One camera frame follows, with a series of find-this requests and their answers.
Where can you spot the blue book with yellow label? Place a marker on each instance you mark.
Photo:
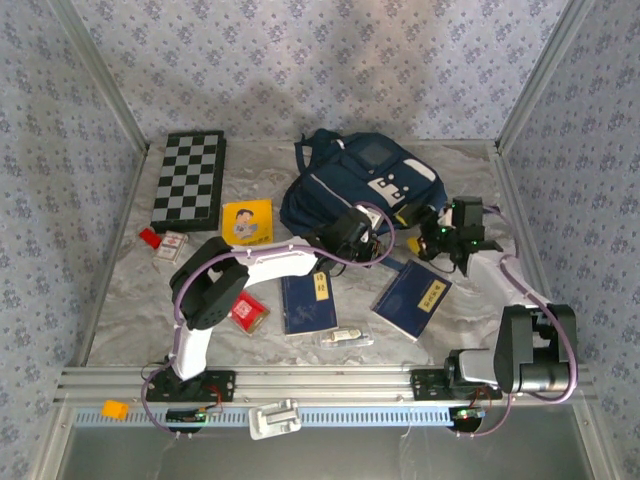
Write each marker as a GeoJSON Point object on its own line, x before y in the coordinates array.
{"type": "Point", "coordinates": [412, 300]}
{"type": "Point", "coordinates": [307, 307]}

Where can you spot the navy blue student backpack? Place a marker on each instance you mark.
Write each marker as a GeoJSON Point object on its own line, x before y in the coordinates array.
{"type": "Point", "coordinates": [345, 185]}

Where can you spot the clear plastic bag with items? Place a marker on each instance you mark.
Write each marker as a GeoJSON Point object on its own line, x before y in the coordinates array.
{"type": "Point", "coordinates": [347, 337]}

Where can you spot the yellow cartoon cover book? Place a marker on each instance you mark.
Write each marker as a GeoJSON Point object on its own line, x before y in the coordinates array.
{"type": "Point", "coordinates": [247, 220]}

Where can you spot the red gold box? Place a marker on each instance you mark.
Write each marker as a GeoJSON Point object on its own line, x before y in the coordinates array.
{"type": "Point", "coordinates": [250, 312]}

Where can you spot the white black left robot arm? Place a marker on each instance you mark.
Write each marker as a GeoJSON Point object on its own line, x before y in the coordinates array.
{"type": "Point", "coordinates": [280, 262]}

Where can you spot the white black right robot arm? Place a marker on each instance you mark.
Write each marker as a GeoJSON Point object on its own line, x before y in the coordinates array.
{"type": "Point", "coordinates": [515, 345]}

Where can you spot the folding black grey chessboard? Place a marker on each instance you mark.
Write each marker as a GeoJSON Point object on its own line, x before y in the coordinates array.
{"type": "Point", "coordinates": [187, 180]}

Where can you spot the white red playing card box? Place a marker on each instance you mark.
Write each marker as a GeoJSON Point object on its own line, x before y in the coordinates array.
{"type": "Point", "coordinates": [171, 246]}

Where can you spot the small red block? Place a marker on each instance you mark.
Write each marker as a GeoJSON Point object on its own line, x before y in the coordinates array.
{"type": "Point", "coordinates": [150, 238]}

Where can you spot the orange plastic block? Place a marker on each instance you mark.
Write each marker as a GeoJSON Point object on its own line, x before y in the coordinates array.
{"type": "Point", "coordinates": [115, 409]}

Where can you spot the aluminium side rail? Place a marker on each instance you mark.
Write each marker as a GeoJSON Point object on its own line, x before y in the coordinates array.
{"type": "Point", "coordinates": [515, 200]}
{"type": "Point", "coordinates": [107, 280]}

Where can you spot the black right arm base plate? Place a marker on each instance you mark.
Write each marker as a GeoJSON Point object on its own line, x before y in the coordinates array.
{"type": "Point", "coordinates": [427, 385]}

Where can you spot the aluminium mounting rail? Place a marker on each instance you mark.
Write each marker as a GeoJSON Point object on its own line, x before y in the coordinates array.
{"type": "Point", "coordinates": [320, 382]}

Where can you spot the aluminium frame post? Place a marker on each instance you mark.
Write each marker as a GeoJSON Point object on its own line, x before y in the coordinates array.
{"type": "Point", "coordinates": [102, 75]}
{"type": "Point", "coordinates": [540, 75]}

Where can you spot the white plastic bracket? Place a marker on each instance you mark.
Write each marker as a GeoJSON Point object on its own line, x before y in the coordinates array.
{"type": "Point", "coordinates": [275, 419]}

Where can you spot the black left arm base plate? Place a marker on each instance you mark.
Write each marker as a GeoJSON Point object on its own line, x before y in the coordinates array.
{"type": "Point", "coordinates": [220, 387]}

